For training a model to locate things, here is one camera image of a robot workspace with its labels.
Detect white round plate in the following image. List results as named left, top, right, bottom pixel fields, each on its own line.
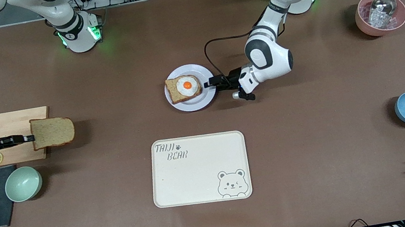
left=161, top=61, right=220, bottom=115

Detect pink bowl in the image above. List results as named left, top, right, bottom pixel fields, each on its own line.
left=352, top=0, right=405, bottom=40

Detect pale green bowl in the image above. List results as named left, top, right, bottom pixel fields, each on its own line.
left=2, top=164, right=45, bottom=204

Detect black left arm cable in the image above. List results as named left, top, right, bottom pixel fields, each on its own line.
left=200, top=13, right=294, bottom=84

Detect fried egg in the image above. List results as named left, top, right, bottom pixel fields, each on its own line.
left=174, top=74, right=200, bottom=96

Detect cream bear print tray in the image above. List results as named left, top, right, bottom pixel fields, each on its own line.
left=144, top=126, right=254, bottom=214

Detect wooden cutting board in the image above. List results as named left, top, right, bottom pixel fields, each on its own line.
left=0, top=105, right=57, bottom=167

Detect plain brown bread slice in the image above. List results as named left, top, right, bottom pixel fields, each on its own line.
left=28, top=113, right=78, bottom=152

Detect clear ice cubes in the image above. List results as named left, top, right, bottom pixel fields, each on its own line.
left=358, top=0, right=398, bottom=34

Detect metal scoop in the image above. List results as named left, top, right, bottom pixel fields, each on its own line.
left=364, top=0, right=404, bottom=26

